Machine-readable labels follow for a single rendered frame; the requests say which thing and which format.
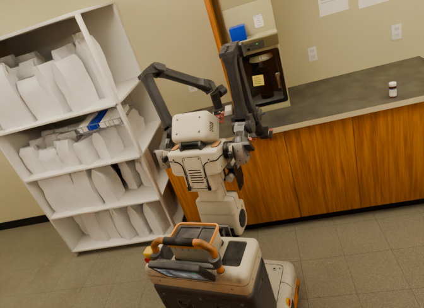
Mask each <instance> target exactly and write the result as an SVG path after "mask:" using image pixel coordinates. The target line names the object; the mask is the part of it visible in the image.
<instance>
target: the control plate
mask: <svg viewBox="0 0 424 308"><path fill-rule="evenodd" d="M250 45H251V46H250ZM259 46H260V47H259ZM244 47H245V51H246V52H249V51H252V50H256V49H260V48H263V47H264V41H263V40H261V41H258V42H254V43H251V44H247V45H244ZM256 47H257V48H256ZM252 48H253V49H252ZM247 49H250V50H247Z"/></svg>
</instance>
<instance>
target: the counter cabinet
mask: <svg viewBox="0 0 424 308"><path fill-rule="evenodd" d="M256 140H257V141H256V142H255V141H250V142H251V143H252V145H253V146H254V147H255V151H250V153H251V157H250V159H249V161H248V162H247V164H246V165H241V168H242V172H243V174H244V184H243V186H242V189H241V191H239V187H238V184H237V181H236V178H235V177H234V179H233V181H232V182H227V181H225V187H226V190H227V191H236V192H237V194H238V198H239V199H243V201H244V206H245V211H246V214H247V225H246V226H245V229H244V230H248V229H253V228H261V227H269V226H274V225H282V224H287V223H295V222H303V221H307V220H316V219H321V218H329V217H334V216H341V215H350V214H354V213H363V212H367V211H375V210H383V209H388V208H397V207H401V206H409V205H414V204H422V203H424V102H418V103H415V104H409V105H404V106H400V107H395V108H391V109H386V110H380V111H377V112H371V113H368V114H362V115H357V116H353V117H347V118H344V119H338V120H335V121H329V122H324V123H320V124H315V125H311V126H306V127H300V128H296V129H291V130H287V131H282V132H278V133H273V139H272V141H271V140H270V139H269V138H268V139H260V137H258V138H256ZM165 170H166V172H167V175H168V177H169V179H170V181H171V184H172V186H173V189H174V191H175V193H176V195H177V198H178V200H179V203H180V205H181V207H182V210H183V212H184V215H185V217H186V219H187V222H190V221H198V222H200V223H202V222H201V219H200V216H199V212H198V209H197V205H196V200H197V198H198V197H199V194H198V192H189V191H188V189H187V186H186V182H185V179H184V176H176V175H174V174H173V172H172V169H171V167H170V168H169V169H165Z"/></svg>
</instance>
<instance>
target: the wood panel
mask: <svg viewBox="0 0 424 308"><path fill-rule="evenodd" d="M204 3H205V6H206V10H207V13H208V17H209V21H210V24H211V28H212V31H213V35H214V38H215V42H216V46H217V49H218V53H219V52H220V50H221V47H222V46H223V44H227V43H228V39H227V35H226V32H225V27H224V24H223V20H222V17H221V13H220V9H219V5H218V1H217V0H204ZM220 60H221V64H222V67H223V71H224V74H225V78H226V81H227V85H228V89H229V92H230V96H231V99H232V94H231V91H230V85H229V82H228V77H227V72H226V69H225V65H224V63H223V61H222V58H221V59H220ZM232 103H233V100H232Z"/></svg>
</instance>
